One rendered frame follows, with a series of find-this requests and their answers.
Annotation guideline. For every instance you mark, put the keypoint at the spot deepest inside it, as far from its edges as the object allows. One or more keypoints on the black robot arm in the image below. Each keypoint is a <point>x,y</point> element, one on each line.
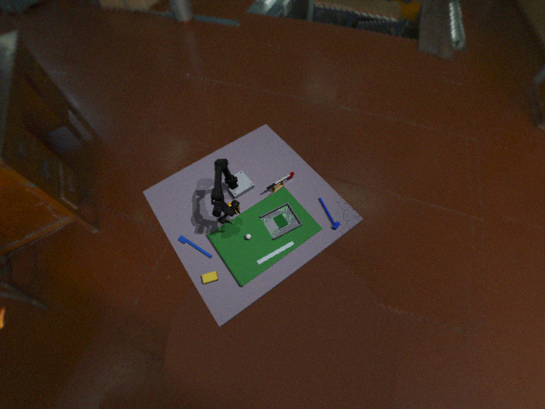
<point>217,194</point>

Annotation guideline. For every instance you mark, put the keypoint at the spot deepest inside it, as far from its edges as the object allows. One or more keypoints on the pale grey flat bar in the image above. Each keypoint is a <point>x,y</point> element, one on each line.
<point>275,253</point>

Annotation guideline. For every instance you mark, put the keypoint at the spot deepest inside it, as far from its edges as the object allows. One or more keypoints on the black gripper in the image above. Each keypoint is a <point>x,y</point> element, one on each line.
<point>223,219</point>

